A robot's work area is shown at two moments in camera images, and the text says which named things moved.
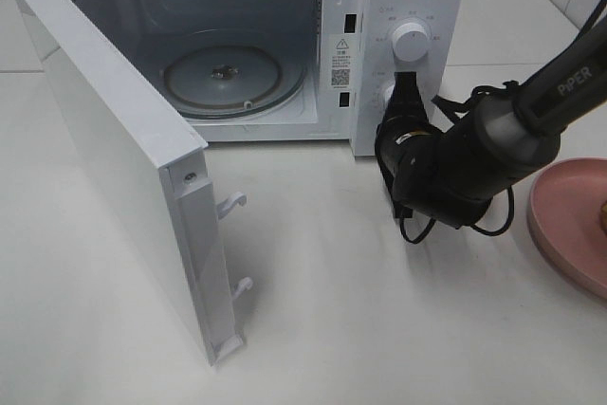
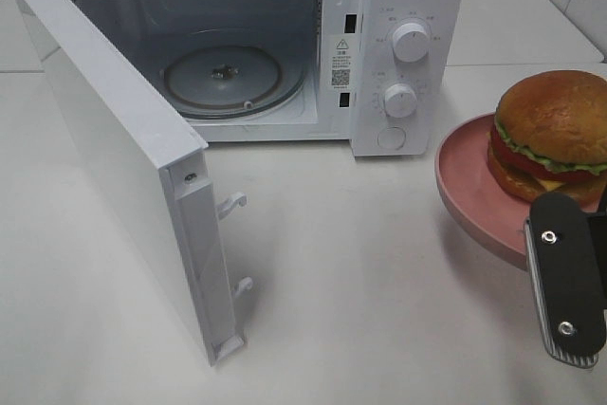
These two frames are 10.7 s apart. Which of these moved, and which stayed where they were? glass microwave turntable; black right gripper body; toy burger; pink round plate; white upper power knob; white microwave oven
Moved: pink round plate; black right gripper body; toy burger
Stayed: white microwave oven; white upper power knob; glass microwave turntable
